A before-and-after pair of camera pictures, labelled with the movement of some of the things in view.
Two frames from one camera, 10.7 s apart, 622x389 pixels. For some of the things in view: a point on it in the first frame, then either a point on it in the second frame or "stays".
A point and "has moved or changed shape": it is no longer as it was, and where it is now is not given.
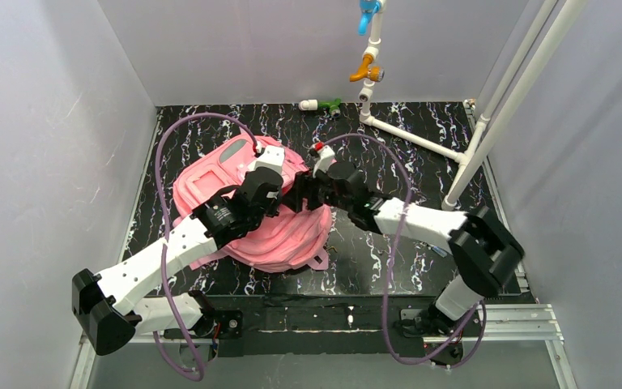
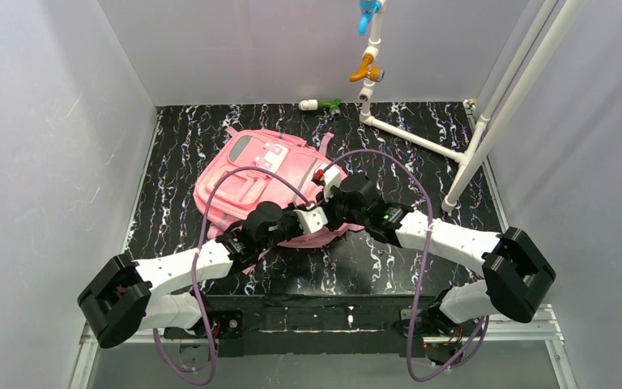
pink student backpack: x=287 y=241 has moved or changed shape
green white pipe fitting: x=314 y=104 stays
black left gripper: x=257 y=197 -> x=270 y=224
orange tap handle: x=374 y=73 stays
